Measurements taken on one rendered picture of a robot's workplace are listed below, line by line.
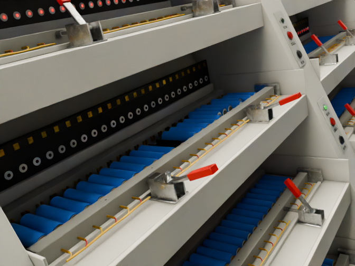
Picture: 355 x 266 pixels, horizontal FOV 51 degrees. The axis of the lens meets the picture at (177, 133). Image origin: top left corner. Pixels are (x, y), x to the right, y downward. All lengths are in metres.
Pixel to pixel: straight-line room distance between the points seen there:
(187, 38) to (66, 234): 0.32
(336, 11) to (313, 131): 0.73
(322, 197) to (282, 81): 0.24
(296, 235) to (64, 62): 0.47
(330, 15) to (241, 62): 0.70
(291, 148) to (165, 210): 0.47
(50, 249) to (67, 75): 0.17
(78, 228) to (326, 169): 0.57
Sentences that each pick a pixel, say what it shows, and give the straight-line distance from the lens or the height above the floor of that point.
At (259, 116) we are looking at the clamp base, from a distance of 0.64.
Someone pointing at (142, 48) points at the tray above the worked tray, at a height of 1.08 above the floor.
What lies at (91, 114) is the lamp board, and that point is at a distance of 0.57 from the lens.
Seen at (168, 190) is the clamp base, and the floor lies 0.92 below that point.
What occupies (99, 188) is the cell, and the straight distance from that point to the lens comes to 0.47.
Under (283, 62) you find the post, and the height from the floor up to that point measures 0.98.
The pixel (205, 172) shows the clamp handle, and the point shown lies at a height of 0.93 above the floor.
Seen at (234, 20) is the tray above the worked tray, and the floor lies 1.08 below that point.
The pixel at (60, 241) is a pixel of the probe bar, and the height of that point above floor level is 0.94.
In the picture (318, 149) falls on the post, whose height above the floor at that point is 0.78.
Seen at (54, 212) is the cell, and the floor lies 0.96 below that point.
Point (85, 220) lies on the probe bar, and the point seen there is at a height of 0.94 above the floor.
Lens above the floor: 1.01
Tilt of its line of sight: 4 degrees down
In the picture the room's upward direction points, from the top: 28 degrees counter-clockwise
